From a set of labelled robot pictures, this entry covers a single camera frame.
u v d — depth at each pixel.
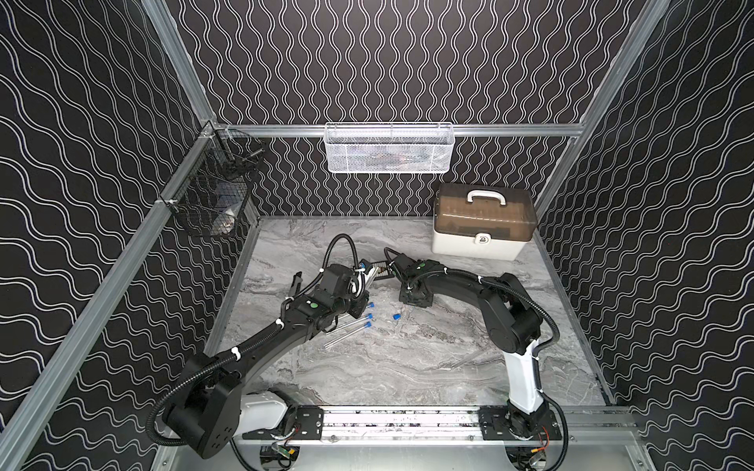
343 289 0.66
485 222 0.93
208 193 0.93
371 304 0.96
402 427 0.76
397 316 0.94
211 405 0.40
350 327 0.92
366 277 0.73
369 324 0.92
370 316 0.93
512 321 0.53
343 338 0.90
